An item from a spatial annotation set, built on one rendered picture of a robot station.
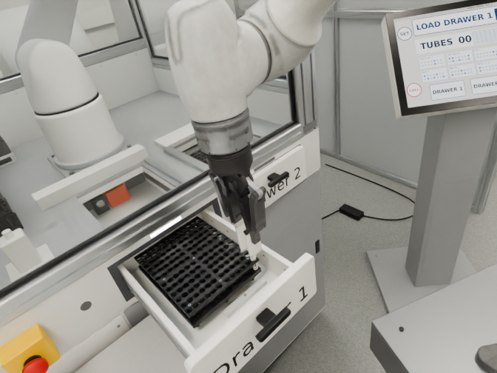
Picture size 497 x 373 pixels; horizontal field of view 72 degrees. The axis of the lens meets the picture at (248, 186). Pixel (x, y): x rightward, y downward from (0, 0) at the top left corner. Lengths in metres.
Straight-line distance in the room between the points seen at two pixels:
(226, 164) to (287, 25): 0.22
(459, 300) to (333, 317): 1.03
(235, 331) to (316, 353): 1.04
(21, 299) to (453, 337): 0.74
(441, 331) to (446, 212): 0.87
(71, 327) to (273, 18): 0.69
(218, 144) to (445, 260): 1.36
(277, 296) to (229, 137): 0.29
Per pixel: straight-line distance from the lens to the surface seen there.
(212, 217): 0.85
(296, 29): 0.54
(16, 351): 0.77
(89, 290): 0.79
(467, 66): 1.19
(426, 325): 0.69
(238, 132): 0.51
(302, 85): 0.97
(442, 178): 1.40
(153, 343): 0.83
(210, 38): 0.46
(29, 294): 0.75
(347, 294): 1.77
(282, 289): 0.63
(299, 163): 1.01
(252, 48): 0.51
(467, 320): 0.71
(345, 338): 1.65
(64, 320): 0.81
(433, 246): 1.62
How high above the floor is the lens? 1.41
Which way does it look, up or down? 34 degrees down
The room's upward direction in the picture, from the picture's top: 11 degrees counter-clockwise
